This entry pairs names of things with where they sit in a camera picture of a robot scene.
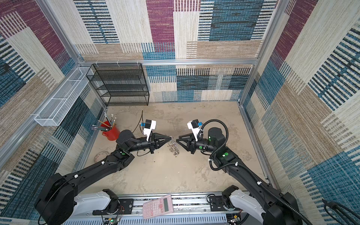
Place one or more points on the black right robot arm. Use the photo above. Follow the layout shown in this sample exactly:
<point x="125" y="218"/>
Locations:
<point x="264" y="203"/>

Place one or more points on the tape roll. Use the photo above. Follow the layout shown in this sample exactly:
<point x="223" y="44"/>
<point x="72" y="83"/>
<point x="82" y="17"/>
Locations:
<point x="101" y="156"/>

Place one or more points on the black wire mesh shelf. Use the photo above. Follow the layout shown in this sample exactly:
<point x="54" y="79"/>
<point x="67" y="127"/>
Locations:
<point x="119" y="84"/>

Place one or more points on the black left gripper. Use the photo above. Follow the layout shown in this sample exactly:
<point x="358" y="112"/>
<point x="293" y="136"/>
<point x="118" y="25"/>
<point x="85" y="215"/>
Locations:
<point x="153" y="145"/>

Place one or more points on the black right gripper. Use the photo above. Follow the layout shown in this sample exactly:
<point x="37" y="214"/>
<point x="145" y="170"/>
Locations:
<point x="191" y="144"/>

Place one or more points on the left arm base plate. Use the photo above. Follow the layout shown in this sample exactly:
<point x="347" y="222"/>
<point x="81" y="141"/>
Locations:
<point x="116" y="207"/>

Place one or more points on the red pencil cup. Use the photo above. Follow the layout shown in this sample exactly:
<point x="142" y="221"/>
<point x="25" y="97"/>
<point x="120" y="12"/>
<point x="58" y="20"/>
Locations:
<point x="108" y="127"/>

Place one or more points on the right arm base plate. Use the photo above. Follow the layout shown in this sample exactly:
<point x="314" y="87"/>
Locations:
<point x="217" y="205"/>

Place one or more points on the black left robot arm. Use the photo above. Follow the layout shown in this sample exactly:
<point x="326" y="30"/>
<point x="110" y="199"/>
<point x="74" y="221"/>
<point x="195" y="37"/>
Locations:
<point x="56" y="200"/>

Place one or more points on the pink calculator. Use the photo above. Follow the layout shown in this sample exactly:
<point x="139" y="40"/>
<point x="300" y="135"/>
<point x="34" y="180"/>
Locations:
<point x="158" y="207"/>

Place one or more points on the white wire mesh basket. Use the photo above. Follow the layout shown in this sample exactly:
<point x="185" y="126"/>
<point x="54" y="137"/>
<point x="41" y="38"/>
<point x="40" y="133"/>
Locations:
<point x="56" y="109"/>

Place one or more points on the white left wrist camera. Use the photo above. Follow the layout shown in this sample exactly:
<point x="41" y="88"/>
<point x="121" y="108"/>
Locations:
<point x="147" y="127"/>

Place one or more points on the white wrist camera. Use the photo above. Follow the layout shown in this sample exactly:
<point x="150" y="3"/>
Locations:
<point x="197" y="129"/>
<point x="147" y="127"/>

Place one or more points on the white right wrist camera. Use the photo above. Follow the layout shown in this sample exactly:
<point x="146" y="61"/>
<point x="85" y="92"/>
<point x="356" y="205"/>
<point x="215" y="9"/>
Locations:
<point x="197" y="129"/>

